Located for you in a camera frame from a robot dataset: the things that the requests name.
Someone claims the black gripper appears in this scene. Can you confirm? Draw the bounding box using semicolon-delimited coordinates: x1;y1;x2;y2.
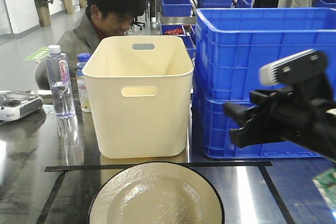
223;76;335;161

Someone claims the beige textured plate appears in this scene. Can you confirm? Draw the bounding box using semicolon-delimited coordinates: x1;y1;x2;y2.
88;162;225;223

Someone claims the blue plastic crate stack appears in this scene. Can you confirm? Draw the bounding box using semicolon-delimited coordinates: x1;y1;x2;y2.
192;7;335;159

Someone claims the green circuit board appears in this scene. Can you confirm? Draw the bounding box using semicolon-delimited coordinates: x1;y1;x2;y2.
312;167;335;201

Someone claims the cream plastic storage bin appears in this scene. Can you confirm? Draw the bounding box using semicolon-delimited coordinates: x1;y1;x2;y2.
83;36;194;158

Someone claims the blue cap drink bottle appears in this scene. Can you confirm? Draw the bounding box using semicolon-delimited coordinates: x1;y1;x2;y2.
76;53;91;113

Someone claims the seated person grey jacket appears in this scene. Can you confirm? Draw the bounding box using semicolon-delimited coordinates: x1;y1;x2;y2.
35;0;148;91

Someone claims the clear water bottle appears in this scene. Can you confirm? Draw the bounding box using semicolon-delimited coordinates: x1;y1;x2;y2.
45;45;75;119

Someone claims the white handheld controller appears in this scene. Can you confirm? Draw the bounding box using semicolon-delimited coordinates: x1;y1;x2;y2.
1;91;43;122

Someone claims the potted plant gold pot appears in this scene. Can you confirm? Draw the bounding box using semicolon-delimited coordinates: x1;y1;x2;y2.
34;0;54;27

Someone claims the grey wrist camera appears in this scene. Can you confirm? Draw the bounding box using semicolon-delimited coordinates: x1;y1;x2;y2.
259;49;328;86

